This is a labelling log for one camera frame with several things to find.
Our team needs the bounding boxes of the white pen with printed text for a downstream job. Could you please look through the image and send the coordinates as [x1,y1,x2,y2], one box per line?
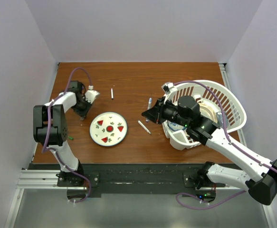
[146,97,153,122]

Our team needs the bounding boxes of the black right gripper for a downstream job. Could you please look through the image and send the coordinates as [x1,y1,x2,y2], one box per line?
[142,96,190,128]

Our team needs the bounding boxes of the white plastic basket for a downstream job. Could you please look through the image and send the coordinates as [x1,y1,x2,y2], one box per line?
[162,80,247,150]

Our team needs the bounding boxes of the watermelon pattern plate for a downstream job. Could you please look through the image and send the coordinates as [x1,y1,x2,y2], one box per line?
[89,112,128,147]

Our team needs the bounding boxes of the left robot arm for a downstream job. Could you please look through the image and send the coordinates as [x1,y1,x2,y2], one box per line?
[33,81,100,186]

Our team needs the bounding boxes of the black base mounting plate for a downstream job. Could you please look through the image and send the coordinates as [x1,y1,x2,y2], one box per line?
[51,163,226,199]

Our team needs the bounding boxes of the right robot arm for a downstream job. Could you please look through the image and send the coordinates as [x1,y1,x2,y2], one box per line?
[142,95,277,205]

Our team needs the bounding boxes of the blue patterned bowl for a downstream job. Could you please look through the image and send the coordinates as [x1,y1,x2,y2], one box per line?
[167,121,187,132]

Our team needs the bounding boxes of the beige stacked plates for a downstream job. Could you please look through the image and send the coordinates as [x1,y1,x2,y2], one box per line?
[198,100,218,123]

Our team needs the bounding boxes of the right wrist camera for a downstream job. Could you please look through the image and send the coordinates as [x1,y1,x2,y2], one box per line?
[161,82,177,96]

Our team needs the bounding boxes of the green-end white pen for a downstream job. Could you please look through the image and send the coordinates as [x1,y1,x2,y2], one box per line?
[137,120,151,134]

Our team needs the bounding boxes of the plain white blue-end pen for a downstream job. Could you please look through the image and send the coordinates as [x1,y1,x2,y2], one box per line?
[111,88,114,100]

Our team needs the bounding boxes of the grey cup in basket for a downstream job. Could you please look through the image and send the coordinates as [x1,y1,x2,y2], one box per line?
[216,112,228,127]

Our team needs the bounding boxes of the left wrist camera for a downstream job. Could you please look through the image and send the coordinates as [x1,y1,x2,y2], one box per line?
[85,85,100,104]

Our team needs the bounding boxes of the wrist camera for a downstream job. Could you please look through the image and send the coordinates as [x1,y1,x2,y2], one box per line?
[161,82,177,96]
[85,85,100,104]

